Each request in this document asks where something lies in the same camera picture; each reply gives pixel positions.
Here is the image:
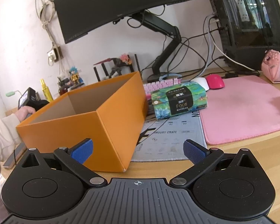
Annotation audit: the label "cream sleeve left forearm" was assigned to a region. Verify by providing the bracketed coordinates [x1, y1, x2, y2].
[0, 113, 23, 217]

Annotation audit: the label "person's left hand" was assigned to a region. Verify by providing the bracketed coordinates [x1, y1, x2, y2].
[14, 106, 36, 122]

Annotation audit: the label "yellow spray bottle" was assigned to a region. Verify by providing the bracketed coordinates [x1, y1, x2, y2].
[40, 79, 53, 102]

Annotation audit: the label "grey printed desk mat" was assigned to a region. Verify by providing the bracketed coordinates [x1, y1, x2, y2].
[131, 111, 206, 162]

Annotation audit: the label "blue haired anime figure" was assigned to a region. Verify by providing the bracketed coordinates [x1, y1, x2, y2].
[69, 66, 84, 86]

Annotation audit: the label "orange cardboard box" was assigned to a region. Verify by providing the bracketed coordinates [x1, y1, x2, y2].
[16, 72, 148, 172]

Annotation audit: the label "green floral tissue pack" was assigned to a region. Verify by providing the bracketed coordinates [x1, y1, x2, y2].
[151, 81, 207, 120]

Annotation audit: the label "pink mouse pad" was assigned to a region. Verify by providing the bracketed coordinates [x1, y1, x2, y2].
[200, 76, 280, 145]

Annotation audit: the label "white computer mouse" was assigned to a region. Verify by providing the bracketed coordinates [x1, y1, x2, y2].
[192, 77, 209, 91]

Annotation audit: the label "pink computer mouse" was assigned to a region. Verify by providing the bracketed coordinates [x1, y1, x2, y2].
[205, 74, 225, 90]

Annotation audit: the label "pink keyboard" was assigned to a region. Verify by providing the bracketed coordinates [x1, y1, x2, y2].
[143, 78, 181, 97]

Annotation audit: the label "pink haired anime figure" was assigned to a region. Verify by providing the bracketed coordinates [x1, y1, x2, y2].
[94, 54, 134, 78]

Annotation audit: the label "black computer tower case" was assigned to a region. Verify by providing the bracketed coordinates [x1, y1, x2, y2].
[210, 0, 280, 71]

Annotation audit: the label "white wall power socket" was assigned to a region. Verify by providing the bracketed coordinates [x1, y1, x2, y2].
[47, 46, 62, 63]

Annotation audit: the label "coiled white wall cables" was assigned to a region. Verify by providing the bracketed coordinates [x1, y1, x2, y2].
[35, 0, 57, 50]

